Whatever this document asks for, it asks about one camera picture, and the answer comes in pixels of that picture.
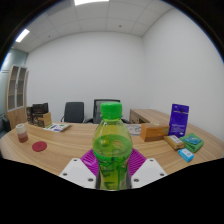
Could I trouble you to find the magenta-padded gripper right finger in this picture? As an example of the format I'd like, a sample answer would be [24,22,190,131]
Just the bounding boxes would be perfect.
[127,148,168,189]

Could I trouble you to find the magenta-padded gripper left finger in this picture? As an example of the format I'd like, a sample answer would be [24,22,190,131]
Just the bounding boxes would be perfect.
[59,148,101,189]

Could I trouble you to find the green drink bottle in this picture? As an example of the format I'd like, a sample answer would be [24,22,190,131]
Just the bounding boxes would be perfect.
[91,101,134,192]

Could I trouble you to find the small tan box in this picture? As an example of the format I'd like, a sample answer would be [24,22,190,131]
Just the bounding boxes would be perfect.
[163,134,186,151]

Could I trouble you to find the orange wooden box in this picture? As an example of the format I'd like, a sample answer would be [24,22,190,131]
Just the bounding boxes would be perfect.
[139,122,170,143]

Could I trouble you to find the small light blue box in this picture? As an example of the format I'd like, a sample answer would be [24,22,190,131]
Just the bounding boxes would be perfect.
[177,148,195,163]

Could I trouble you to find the round white disc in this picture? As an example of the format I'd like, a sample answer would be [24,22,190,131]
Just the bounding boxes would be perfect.
[125,123,143,136]

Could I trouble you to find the flat round red coaster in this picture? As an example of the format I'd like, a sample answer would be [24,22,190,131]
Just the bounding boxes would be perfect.
[31,140,48,153]

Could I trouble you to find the white and green leaflet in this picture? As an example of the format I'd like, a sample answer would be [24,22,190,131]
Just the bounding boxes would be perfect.
[43,122,72,133]

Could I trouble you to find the green flat box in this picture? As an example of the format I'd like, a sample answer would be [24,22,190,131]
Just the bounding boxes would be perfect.
[179,132,205,154]

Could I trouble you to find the purple standing package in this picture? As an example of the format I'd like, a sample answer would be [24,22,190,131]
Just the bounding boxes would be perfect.
[168,103,190,138]

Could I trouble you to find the black padded office chair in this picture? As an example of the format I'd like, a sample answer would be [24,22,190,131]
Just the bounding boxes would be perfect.
[60,101,86,124]

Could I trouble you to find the brown carton box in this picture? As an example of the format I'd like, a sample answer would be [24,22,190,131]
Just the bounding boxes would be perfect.
[32,112,53,128]

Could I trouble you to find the grey mesh office chair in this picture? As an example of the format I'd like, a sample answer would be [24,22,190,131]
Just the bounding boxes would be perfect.
[83,98,131,125]

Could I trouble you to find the black ribbed box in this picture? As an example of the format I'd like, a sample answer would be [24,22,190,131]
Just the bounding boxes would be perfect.
[31,102,50,116]

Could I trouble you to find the small dark brown box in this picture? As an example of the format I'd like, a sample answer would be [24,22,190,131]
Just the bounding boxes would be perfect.
[25,106,34,125]

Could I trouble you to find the wooden shelf cabinet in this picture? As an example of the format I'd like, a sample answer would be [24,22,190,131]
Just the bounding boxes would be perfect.
[4,64,29,130]

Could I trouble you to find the black sofa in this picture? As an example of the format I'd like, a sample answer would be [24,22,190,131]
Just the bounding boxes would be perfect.
[0,115,12,134]

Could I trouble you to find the long ceiling light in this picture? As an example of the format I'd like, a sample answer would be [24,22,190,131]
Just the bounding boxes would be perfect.
[14,28,31,43]

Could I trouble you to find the square ceiling light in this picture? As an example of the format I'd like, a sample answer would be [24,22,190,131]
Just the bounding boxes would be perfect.
[73,0,110,6]

